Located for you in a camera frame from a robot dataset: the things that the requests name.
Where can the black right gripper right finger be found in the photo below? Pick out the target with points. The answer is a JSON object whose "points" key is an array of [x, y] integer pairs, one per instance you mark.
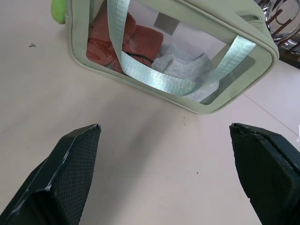
{"points": [[264, 173]]}

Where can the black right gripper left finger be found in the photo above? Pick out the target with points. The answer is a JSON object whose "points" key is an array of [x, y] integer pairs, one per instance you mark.
{"points": [[70, 173]]}

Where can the pale green clear bag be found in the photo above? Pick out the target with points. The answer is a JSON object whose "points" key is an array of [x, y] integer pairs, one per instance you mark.
{"points": [[234, 30]]}

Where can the light blue towel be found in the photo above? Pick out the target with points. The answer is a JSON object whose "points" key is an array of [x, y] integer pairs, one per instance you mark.
{"points": [[178, 63]]}

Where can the orange towel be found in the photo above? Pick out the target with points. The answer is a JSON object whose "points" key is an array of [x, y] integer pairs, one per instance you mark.
{"points": [[145, 39]]}

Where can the bright green fuzzy cloth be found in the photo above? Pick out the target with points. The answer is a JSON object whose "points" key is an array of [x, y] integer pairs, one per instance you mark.
{"points": [[58, 9]]}

